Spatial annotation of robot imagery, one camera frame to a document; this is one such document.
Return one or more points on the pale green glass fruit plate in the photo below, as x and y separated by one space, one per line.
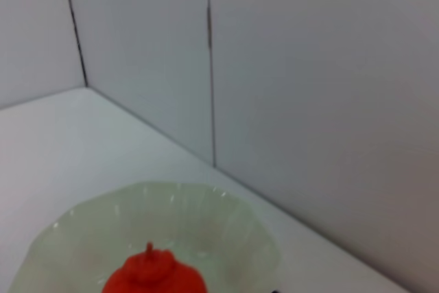
85 231

